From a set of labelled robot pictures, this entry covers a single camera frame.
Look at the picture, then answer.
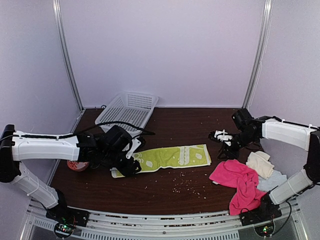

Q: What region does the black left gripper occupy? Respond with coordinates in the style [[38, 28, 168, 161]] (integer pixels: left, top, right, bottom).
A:
[[100, 149, 141, 177]]

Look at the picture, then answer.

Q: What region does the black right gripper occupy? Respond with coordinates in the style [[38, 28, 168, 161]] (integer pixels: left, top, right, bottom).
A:
[[217, 130, 258, 160]]

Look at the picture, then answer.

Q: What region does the green and white patterned towel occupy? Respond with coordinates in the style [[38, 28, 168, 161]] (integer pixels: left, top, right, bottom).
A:
[[110, 143, 213, 179]]

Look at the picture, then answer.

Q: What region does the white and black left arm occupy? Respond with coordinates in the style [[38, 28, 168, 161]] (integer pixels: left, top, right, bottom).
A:
[[0, 124, 144, 222]]

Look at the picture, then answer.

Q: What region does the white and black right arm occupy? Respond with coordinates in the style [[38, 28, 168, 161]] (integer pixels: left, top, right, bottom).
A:
[[211, 108, 320, 221]]

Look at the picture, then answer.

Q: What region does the pink towel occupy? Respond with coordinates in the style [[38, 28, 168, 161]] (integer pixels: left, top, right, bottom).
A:
[[209, 159, 266, 216]]

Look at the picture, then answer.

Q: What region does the cream towel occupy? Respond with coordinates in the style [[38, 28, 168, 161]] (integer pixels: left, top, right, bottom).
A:
[[245, 151, 275, 180]]

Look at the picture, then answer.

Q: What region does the white perforated plastic basket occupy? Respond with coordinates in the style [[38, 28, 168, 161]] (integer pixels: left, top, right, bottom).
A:
[[94, 91, 159, 137]]

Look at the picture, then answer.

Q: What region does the red patterned bowl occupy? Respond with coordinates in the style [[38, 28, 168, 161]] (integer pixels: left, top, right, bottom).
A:
[[67, 160, 90, 172]]

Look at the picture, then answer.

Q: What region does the light blue towel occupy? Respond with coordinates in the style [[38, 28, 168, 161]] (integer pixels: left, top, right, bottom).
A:
[[257, 170, 288, 192]]

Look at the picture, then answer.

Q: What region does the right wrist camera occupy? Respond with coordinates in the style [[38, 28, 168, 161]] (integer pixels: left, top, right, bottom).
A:
[[208, 130, 233, 146]]

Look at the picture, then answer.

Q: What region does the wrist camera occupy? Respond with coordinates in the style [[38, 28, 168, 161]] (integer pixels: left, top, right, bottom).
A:
[[208, 130, 233, 146], [123, 137, 146, 159]]

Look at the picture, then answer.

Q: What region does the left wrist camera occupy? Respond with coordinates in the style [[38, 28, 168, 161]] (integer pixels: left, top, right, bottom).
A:
[[123, 137, 146, 159]]

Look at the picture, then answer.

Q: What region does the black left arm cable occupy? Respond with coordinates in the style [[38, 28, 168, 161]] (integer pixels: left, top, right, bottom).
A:
[[0, 121, 156, 143]]

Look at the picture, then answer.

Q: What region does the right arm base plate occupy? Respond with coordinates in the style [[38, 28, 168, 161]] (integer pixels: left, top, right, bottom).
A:
[[239, 207, 282, 226]]

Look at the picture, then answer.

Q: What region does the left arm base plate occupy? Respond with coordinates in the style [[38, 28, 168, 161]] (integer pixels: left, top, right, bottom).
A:
[[45, 207, 90, 227]]

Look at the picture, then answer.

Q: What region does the right aluminium corner post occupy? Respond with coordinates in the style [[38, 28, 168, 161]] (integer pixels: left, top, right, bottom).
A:
[[242, 0, 273, 109]]

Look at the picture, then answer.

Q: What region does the aluminium corner post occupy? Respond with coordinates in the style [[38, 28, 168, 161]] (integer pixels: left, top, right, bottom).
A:
[[242, 0, 273, 109], [52, 0, 84, 112]]

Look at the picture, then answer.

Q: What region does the left aluminium corner post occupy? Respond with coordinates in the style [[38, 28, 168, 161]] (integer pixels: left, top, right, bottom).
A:
[[52, 0, 84, 112]]

